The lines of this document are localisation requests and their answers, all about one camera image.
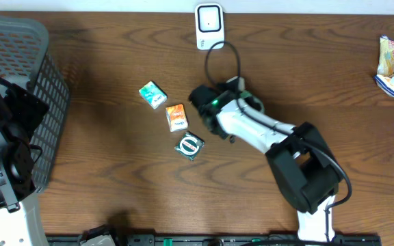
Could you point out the orange tissue pack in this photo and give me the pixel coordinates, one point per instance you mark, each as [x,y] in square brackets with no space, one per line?
[176,118]

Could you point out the dark green round-logo packet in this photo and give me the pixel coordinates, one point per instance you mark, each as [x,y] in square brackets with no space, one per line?
[189,146]

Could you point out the teal tissue pack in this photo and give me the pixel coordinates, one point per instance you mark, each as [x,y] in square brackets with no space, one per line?
[153,94]

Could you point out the yellow chips snack bag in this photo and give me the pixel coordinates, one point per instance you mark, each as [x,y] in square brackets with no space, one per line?
[385,71]

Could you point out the teal wrapper packet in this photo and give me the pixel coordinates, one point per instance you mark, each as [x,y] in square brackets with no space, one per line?
[253,101]

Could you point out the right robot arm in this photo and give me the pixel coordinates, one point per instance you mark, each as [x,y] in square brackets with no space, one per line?
[303,166]

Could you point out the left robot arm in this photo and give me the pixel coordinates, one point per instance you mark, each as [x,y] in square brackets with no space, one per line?
[21,113]

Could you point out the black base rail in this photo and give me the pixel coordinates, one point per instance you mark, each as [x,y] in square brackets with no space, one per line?
[140,237]

